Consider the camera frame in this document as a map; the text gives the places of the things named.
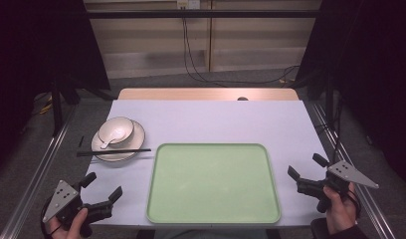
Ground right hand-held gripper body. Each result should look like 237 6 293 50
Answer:
296 159 380 214

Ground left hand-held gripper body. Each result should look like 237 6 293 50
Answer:
42 179 114 238

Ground person's left hand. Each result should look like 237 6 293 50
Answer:
46 208 90 239

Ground person's right hand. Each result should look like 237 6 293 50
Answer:
322 182 358 235

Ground black chopstick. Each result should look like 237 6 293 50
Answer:
76 149 151 158
76 147 152 155

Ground white ceramic spoon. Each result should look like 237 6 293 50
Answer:
100 127 126 150

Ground white plate with dark rim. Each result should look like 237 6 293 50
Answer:
91 119 146 163

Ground white bowl with dark rim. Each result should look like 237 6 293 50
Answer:
97 116 135 145

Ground light green plastic tray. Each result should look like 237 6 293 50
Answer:
145 142 282 225

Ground pale lilac table mat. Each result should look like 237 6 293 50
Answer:
81 99 330 230

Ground dark curtain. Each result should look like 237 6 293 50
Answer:
294 0 406 182
0 0 111 173

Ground black horizontal metal bar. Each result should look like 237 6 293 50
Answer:
86 9 322 20

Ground silver metal rail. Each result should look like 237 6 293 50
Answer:
0 105 77 239
309 102 397 239

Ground black metal stand post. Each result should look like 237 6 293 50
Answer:
324 72 335 127
50 79 64 135

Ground yellow cable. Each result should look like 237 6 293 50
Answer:
37 94 55 116

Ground black hanging wall cables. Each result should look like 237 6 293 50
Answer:
181 7 301 89

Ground white wall outlet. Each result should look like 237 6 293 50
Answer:
176 0 202 10

